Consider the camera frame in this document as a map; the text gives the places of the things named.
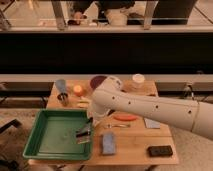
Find orange fruit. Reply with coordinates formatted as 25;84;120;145
73;85;84;97

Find white lidded cup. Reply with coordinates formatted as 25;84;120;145
132;74;145;90

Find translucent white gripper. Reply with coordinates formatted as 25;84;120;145
87;112;105;127

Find grey blue cloth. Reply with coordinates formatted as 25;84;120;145
144;118;160;129

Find blue cup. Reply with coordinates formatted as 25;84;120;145
55;79;67;93

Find purple bowl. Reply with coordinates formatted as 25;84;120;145
90;75;106;90

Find black handled brush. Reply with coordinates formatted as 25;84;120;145
76;118;93;144

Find black rectangular sponge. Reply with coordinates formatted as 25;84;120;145
147;145;173;157

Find orange carrot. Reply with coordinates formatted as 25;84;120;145
113;115;137;121

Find green plastic tray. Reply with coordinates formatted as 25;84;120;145
23;109;93;161

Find small metal cup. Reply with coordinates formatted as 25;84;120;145
57;93;69;106

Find yellow banana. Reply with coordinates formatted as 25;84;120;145
77;97;91;108

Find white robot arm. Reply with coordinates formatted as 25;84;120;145
87;76;213;140

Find metal fork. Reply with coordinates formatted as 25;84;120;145
104;124;131;129

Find blue sponge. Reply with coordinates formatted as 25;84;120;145
102;132;116;155

